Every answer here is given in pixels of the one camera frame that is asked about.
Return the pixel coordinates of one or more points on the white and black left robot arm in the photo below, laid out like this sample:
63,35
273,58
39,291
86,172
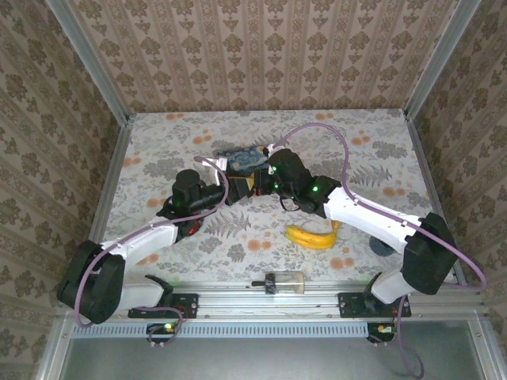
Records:
138,241

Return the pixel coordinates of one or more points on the starry night print box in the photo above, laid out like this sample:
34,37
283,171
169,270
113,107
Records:
245,158

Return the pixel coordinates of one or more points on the red snack packet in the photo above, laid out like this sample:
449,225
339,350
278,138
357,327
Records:
194,229

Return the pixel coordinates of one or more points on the yellow banana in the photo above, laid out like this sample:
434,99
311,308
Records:
313,239

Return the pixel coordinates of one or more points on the dark grey round cap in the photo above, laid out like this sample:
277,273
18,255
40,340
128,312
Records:
378,247

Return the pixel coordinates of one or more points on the grey metal panel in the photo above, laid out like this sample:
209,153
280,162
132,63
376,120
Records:
277,358

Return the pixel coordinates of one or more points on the aluminium table side rail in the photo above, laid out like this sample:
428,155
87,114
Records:
431,190
113,190

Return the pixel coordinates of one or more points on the aluminium front mounting rail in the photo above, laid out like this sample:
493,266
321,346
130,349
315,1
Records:
257,305

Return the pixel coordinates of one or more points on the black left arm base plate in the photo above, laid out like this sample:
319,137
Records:
186,305

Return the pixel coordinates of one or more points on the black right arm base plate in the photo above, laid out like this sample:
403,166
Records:
352,305

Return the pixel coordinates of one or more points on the aluminium frame post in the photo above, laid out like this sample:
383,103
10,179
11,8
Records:
439,59
91,63

